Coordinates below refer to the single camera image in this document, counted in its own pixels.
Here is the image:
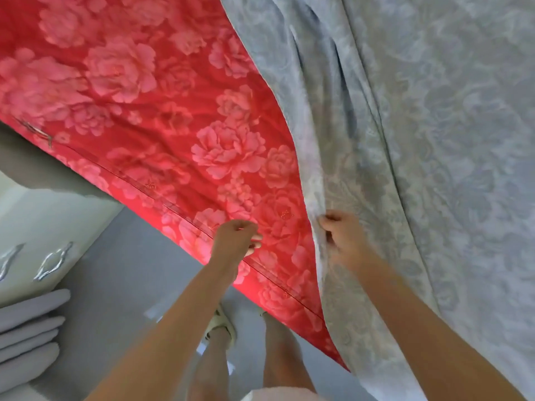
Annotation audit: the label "person's left hand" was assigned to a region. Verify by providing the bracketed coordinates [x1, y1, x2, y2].
[208, 218, 264, 273]

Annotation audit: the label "person's right hand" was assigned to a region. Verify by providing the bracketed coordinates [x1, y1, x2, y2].
[318, 210, 377, 272]

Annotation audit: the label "blue-grey cloth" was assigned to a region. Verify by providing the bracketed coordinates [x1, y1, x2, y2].
[219, 0, 535, 401]

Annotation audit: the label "person's left forearm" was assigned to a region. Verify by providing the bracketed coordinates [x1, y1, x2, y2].
[84, 261, 237, 401]

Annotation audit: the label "person's right forearm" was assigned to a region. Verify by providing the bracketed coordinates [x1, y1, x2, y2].
[349, 255, 526, 401]

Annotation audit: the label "person's right leg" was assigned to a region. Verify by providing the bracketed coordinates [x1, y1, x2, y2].
[261, 311, 317, 393]

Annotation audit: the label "person's leg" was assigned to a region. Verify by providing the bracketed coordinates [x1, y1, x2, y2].
[261, 311, 317, 393]
[188, 328, 232, 401]

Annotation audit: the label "person's left leg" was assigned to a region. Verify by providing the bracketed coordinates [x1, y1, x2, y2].
[188, 328, 232, 401]

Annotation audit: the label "person's white shorts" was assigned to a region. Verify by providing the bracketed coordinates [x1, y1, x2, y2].
[242, 387, 323, 401]

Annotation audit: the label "red floral mattress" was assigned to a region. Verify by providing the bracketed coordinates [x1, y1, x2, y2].
[0, 0, 348, 368]

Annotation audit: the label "cream nightstand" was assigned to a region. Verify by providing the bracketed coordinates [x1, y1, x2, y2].
[0, 121, 125, 307]

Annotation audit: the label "grey curtain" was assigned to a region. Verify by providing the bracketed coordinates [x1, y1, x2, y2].
[0, 288, 73, 394]

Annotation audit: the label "beige strap sandal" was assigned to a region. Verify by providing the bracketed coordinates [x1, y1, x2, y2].
[203, 303, 239, 349]

